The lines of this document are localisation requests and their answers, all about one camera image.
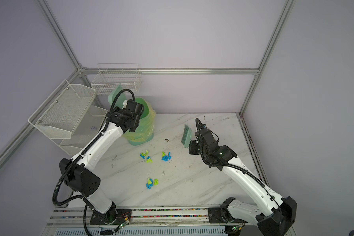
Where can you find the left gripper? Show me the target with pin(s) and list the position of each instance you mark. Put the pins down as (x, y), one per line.
(116, 110)

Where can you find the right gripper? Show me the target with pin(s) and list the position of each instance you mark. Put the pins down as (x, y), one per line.
(191, 150)

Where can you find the green plastic dustpan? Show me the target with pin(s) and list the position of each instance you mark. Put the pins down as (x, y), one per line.
(115, 94)

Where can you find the green hand brush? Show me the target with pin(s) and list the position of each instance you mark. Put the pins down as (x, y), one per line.
(187, 135)

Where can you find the blue green scraps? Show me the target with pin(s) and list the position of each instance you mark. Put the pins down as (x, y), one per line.
(146, 157)
(151, 182)

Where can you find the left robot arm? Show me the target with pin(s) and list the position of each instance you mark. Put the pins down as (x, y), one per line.
(78, 180)

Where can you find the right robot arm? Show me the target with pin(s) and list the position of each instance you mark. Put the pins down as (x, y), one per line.
(272, 213)

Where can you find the blue green scraps front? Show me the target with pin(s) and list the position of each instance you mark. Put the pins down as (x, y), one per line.
(151, 182)

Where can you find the yellow bin liner bag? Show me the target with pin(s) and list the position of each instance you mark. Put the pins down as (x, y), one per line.
(144, 126)

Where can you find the green trash bin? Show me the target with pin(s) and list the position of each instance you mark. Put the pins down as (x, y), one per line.
(143, 126)

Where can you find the lower white mesh shelf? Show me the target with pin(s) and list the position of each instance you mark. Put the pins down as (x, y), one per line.
(85, 132)

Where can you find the white mesh shelf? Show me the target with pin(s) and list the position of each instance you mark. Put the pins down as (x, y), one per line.
(85, 132)
(60, 114)

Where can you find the upper white mesh shelf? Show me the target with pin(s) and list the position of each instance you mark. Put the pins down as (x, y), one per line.
(60, 114)

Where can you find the white wire basket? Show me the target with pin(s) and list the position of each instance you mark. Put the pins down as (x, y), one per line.
(110, 76)

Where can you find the aluminium frame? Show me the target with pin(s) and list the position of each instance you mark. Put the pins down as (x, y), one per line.
(81, 71)

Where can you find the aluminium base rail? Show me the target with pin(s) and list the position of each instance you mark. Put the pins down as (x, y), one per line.
(139, 221)

